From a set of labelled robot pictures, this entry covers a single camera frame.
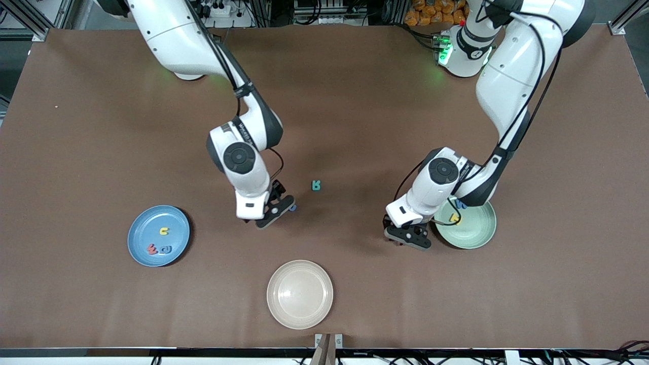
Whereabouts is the green plate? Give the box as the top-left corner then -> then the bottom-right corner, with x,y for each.
435,200 -> 497,249

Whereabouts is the beige plate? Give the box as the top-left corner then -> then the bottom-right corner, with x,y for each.
267,260 -> 334,330

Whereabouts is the blue plate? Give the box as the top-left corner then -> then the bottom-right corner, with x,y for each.
127,205 -> 191,267

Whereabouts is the metal equipment rack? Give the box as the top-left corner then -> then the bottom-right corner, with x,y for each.
293,0 -> 369,26

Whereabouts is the white power strip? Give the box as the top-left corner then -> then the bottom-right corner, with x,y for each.
195,3 -> 231,18

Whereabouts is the orange packets pile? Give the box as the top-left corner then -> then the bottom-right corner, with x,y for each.
405,0 -> 470,27

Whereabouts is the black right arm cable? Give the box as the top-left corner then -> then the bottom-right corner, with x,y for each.
185,0 -> 284,186

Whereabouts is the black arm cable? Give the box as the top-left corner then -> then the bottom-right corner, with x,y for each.
394,10 -> 563,225
185,0 -> 284,186

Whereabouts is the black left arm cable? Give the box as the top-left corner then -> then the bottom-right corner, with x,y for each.
394,10 -> 563,225

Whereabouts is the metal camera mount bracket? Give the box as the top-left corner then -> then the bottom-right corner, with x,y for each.
314,333 -> 344,365

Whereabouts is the cable bundle under table edge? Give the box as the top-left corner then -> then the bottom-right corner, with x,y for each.
545,341 -> 649,365

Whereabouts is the aluminium frame profile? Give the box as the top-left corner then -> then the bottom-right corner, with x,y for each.
610,0 -> 649,36
0,0 -> 77,42

